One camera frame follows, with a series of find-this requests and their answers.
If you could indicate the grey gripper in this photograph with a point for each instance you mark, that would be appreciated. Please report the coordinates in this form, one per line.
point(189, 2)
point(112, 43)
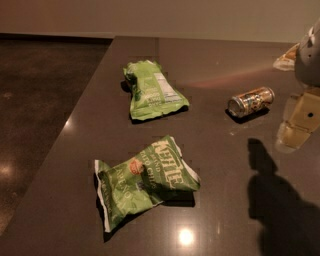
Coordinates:
point(309, 61)

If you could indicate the orange soda can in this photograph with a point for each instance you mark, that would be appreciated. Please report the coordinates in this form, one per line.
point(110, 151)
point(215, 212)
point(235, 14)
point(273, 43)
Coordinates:
point(250, 102)

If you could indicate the green rice chip bag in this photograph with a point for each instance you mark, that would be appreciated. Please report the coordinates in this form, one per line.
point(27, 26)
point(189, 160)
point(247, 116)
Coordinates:
point(152, 95)

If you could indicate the green Kettle jalapeno chip bag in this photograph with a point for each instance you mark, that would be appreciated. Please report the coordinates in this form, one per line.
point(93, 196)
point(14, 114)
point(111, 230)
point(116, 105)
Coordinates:
point(156, 174)

